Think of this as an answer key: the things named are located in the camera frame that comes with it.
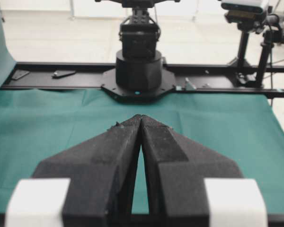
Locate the black clamp pole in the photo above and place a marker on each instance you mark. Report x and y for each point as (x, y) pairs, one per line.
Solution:
(273, 33)

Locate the green table cloth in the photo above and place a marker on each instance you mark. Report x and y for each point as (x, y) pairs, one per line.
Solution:
(36, 124)

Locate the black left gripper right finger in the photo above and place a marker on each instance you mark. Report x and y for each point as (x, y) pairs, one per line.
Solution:
(190, 185)

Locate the white camera on stand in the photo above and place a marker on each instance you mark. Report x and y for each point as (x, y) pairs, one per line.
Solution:
(249, 15)

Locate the black mounting rail frame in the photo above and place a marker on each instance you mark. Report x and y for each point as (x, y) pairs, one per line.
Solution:
(215, 79)

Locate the small metal bracket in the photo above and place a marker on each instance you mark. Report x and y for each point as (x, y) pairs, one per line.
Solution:
(189, 85)

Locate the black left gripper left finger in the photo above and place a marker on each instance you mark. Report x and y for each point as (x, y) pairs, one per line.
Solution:
(84, 186)

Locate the black bar with screw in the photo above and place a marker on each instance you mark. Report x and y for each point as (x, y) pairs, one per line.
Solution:
(63, 73)

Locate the black tripod stand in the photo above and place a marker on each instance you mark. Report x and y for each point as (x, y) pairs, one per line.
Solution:
(239, 63)

